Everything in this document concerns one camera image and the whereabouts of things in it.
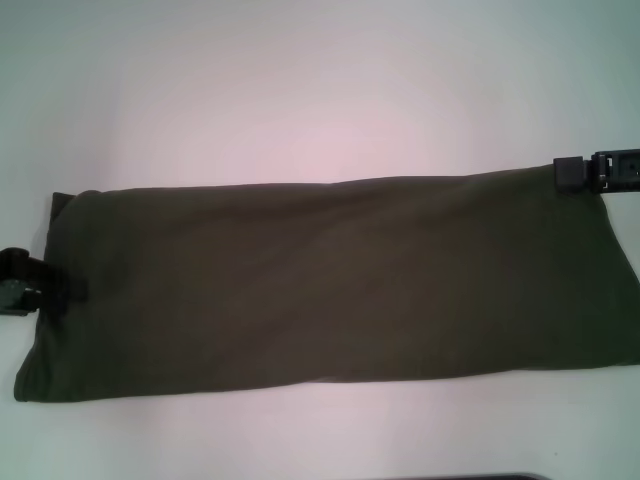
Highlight dark green printed t-shirt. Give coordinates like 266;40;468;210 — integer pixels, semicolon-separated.
12;167;640;405

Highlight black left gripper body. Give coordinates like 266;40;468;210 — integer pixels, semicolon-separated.
0;246;44;317

